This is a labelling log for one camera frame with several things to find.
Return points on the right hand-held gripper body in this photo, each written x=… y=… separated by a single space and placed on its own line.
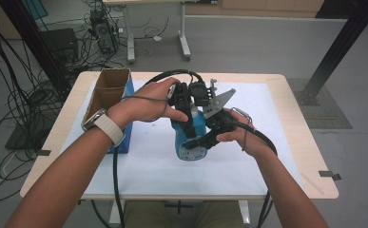
x=219 y=123

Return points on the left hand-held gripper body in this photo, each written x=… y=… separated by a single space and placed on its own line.
x=181 y=96

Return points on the blue bottle with white cap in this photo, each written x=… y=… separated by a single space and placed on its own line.
x=192 y=154

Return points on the person's right hand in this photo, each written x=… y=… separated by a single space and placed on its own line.
x=253 y=142

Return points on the person's left hand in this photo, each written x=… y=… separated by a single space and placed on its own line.
x=143 y=106

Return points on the white table mat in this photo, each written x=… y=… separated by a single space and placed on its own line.
x=159 y=177

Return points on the blue open cardboard box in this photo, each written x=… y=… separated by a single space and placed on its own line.
x=110 y=85

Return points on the white table leg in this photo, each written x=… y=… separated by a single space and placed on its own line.
x=112 y=215
x=243 y=212

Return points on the person's legs in olive trousers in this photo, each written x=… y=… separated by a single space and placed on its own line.
x=146 y=218

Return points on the black computer tower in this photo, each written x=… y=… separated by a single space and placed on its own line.
x=104 y=31

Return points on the black table edge clip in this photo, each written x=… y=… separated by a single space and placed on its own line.
x=330 y=174
x=43 y=152

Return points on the light wooden cabinet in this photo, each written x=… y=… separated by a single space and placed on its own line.
x=267 y=4

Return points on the black equipment case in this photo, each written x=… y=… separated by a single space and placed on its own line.
x=59 y=44

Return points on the black floor plate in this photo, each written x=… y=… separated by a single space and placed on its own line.
x=23 y=139

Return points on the white desk frame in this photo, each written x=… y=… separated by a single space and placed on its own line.
x=129 y=31

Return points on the thick black metal post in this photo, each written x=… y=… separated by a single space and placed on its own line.
x=346 y=34

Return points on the slim black metal post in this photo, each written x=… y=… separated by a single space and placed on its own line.
x=29 y=31

